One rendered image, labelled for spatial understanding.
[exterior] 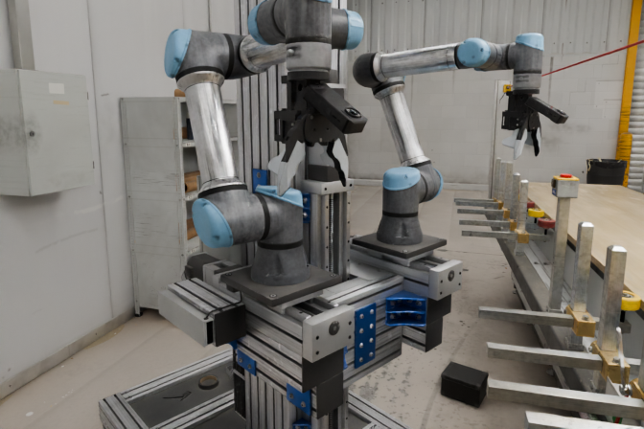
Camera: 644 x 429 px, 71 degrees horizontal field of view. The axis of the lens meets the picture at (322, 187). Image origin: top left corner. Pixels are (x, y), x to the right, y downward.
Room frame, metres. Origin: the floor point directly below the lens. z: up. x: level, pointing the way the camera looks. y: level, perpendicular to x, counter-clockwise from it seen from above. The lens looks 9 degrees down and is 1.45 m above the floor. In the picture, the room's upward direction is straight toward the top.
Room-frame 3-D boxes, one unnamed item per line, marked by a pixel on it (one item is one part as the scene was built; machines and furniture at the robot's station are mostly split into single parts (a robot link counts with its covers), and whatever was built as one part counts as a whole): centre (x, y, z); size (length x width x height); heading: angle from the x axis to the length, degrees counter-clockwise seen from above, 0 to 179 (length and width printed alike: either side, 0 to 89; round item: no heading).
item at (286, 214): (1.11, 0.11, 1.21); 0.13 x 0.12 x 0.14; 126
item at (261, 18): (0.86, 0.07, 1.61); 0.11 x 0.11 x 0.08; 36
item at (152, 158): (3.44, 1.00, 0.78); 0.90 x 0.45 x 1.55; 163
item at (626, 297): (1.30, -0.92, 0.85); 0.08 x 0.08 x 0.11
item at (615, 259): (1.12, -0.76, 0.87); 0.04 x 0.04 x 0.48; 76
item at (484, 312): (1.35, -0.72, 0.80); 0.44 x 0.03 x 0.04; 76
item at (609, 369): (1.10, -0.75, 0.81); 0.14 x 0.06 x 0.05; 166
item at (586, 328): (1.35, -0.81, 0.81); 0.14 x 0.06 x 0.05; 166
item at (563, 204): (1.62, -0.88, 0.93); 0.05 x 0.05 x 0.45; 76
